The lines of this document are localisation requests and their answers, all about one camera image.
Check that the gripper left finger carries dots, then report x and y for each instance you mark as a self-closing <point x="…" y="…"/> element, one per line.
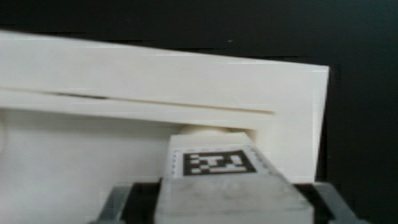
<point x="130" y="205"/>

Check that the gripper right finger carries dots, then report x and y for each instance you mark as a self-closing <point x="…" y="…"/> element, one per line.
<point x="333" y="212"/>

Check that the white square table top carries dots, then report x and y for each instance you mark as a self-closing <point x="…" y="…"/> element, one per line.
<point x="100" y="98"/>

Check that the white table leg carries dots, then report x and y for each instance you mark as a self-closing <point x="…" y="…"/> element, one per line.
<point x="223" y="186"/>

